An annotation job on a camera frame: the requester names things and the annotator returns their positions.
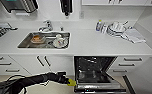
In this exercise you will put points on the small white blue bottle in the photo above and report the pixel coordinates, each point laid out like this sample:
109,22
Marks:
98,26

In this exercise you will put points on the white wall outlet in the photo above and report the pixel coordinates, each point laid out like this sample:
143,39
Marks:
81,14

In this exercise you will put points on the white two-door base cabinet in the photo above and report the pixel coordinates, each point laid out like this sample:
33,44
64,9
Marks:
48,63

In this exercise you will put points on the small white cup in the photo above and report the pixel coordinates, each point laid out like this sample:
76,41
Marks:
104,28

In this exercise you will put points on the chrome faucet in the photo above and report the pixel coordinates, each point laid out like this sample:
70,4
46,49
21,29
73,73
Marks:
46,26

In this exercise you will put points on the orange bowl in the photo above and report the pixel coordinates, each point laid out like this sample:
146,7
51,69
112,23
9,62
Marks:
38,38

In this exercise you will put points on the stainless steel dishwasher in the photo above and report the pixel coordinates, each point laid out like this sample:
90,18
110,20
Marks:
92,71

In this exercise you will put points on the white three-drawer stack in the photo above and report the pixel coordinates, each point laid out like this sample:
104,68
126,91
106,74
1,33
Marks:
130,65
5,64

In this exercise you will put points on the yellow cup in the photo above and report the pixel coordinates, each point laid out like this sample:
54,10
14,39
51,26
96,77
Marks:
71,82

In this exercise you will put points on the white dish drying rack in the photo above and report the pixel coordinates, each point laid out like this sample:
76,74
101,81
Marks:
0,31

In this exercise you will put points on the white wall cabinet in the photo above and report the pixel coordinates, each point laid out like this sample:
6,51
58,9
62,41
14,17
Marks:
120,2

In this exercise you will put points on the black soap dispenser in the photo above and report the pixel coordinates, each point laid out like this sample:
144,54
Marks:
66,6

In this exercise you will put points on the white paper towel pile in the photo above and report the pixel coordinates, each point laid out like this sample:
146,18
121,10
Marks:
134,36

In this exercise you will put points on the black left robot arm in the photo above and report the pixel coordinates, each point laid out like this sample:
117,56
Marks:
25,83

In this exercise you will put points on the stack of white bowls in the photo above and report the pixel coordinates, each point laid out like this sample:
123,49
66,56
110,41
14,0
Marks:
116,29

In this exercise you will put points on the steel kitchen sink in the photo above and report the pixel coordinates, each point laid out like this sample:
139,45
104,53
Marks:
25,45

